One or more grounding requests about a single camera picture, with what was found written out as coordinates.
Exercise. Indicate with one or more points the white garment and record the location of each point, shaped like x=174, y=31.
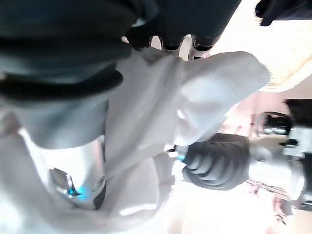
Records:
x=151, y=102

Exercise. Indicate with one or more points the cream ribbed laundry basket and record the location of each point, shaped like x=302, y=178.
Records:
x=290, y=58

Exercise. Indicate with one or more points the left robot hand black cloth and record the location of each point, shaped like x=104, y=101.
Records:
x=217, y=163

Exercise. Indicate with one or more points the right robot hand black cloth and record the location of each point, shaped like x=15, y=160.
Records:
x=73, y=36

